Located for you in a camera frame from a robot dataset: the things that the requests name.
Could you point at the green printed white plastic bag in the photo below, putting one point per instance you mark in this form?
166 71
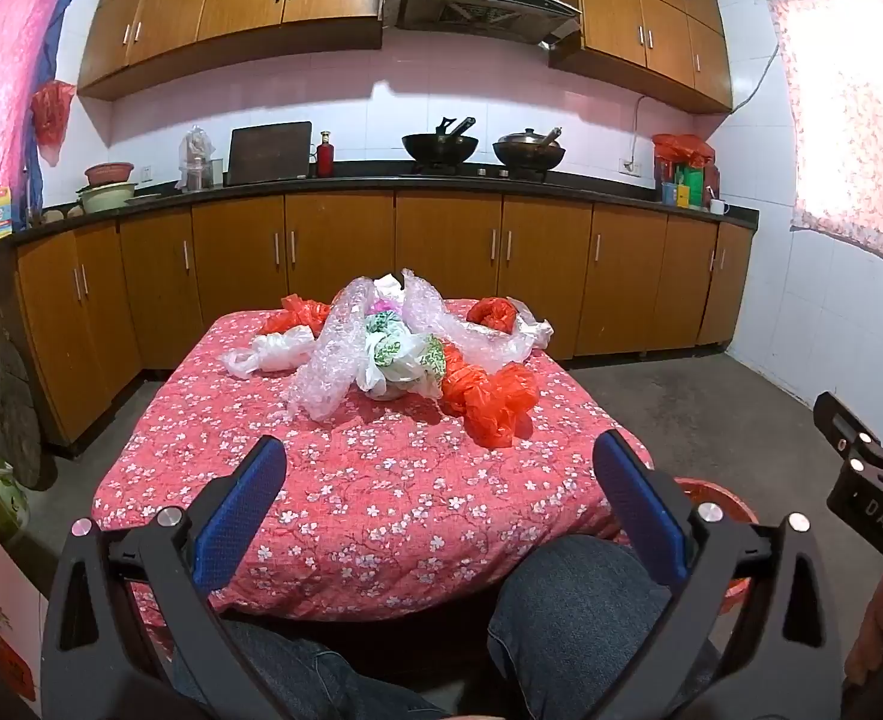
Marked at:
393 360

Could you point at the black kitchen countertop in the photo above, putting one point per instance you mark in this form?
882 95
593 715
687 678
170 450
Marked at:
366 184

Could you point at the wooden wall cabinet unit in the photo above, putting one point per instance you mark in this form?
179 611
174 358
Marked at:
651 22
246 0

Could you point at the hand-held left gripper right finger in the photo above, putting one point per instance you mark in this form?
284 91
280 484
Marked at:
636 502

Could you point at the red-brown basin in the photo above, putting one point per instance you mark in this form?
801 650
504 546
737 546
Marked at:
110 174

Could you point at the red plastic bag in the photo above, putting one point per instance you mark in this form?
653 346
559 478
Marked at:
490 313
291 315
53 116
501 409
460 382

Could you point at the dark cutting board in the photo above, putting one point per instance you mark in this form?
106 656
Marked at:
269 154

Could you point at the hanging red plastic bag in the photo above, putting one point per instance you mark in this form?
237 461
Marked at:
53 116

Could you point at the red plastic basin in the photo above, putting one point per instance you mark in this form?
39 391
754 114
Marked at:
723 493

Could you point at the clear plastic bag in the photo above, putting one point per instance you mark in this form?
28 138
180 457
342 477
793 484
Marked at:
490 351

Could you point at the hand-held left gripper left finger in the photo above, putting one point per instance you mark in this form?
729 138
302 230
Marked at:
239 502

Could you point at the plastic wrapped jars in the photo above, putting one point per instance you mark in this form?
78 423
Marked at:
195 161

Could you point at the green box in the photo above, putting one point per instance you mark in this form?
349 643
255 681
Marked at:
689 186

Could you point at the row of wooden base cabinets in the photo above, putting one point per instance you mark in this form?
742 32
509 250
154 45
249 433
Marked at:
441 270

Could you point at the person's jeans legs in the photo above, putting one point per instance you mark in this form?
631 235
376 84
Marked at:
561 600

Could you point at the floral window curtain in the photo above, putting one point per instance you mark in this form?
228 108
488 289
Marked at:
854 127

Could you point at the red floral tablecloth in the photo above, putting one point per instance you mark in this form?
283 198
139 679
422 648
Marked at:
381 480

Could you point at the gas stove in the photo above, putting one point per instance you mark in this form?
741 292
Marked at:
479 172

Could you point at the red bag over boxes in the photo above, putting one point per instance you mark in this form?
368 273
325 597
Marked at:
681 146

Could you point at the wok with wooden spatula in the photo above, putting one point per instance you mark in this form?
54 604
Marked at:
529 152

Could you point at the round wooden chopping block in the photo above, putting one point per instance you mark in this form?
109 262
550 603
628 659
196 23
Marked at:
18 412

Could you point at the pink curtain with blue edge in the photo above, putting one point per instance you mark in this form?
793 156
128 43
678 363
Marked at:
10 67

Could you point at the clear bubble wrap sheet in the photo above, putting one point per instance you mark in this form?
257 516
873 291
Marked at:
329 367

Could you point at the white mug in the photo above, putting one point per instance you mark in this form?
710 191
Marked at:
717 206

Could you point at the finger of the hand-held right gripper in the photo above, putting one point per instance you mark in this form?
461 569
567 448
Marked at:
839 420

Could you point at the pink plastic bag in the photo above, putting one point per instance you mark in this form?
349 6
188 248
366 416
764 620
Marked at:
383 307

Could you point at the person's left leg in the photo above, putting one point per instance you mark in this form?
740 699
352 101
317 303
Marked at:
314 679

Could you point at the small red bottle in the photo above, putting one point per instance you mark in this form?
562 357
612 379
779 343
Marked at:
325 157

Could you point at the wall socket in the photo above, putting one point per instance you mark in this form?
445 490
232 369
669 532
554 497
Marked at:
630 166

